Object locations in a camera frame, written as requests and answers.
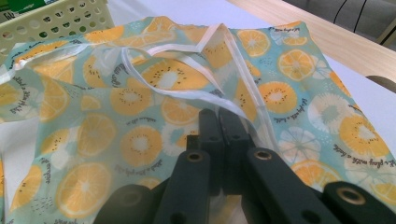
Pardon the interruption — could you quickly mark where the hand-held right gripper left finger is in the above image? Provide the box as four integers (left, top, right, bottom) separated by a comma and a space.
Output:
186, 108, 226, 196

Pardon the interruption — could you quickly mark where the orange fruit print cloth bag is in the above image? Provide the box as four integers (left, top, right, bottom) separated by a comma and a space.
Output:
0, 15, 396, 224

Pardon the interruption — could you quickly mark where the green box with white circle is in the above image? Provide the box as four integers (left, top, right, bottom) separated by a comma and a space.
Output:
7, 0, 60, 14

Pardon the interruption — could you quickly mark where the wooden table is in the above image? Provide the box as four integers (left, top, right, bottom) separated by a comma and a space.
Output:
227, 0, 396, 85

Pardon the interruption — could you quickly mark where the pale yellow plastic basket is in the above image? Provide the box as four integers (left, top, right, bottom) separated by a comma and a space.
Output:
0, 0, 116, 64

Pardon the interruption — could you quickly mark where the black cable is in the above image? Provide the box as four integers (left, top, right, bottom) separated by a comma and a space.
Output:
332, 0, 369, 25

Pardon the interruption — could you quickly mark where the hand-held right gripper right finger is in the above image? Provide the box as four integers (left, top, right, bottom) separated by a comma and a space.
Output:
219, 106, 257, 196

